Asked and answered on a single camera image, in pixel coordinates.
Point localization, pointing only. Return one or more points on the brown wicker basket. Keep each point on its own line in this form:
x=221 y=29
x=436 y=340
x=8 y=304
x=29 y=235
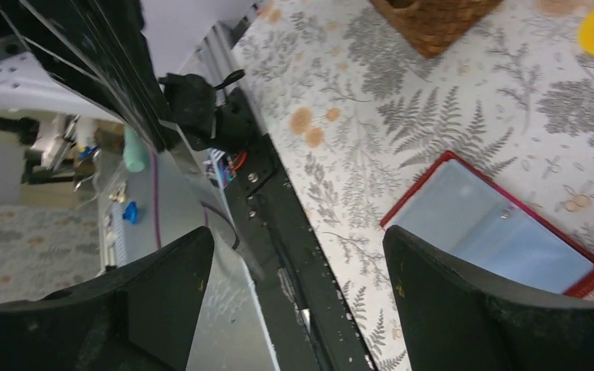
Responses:
x=432 y=26

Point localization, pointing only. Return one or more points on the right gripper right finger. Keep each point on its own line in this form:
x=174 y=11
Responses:
x=457 y=316

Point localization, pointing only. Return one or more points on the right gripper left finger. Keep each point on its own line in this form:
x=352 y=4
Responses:
x=141 y=316

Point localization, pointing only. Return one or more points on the floral tablecloth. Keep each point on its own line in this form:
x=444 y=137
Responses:
x=357 y=116

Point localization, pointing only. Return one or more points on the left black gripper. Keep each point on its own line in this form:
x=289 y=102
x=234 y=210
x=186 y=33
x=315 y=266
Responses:
x=97 y=51

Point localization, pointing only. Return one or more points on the red card holder wallet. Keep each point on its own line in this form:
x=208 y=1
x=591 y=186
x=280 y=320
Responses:
x=456 y=208

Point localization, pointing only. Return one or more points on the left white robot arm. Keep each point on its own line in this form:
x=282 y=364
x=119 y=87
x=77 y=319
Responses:
x=38 y=73

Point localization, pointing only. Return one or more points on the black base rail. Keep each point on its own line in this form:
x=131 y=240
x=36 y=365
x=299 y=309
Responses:
x=309 y=322

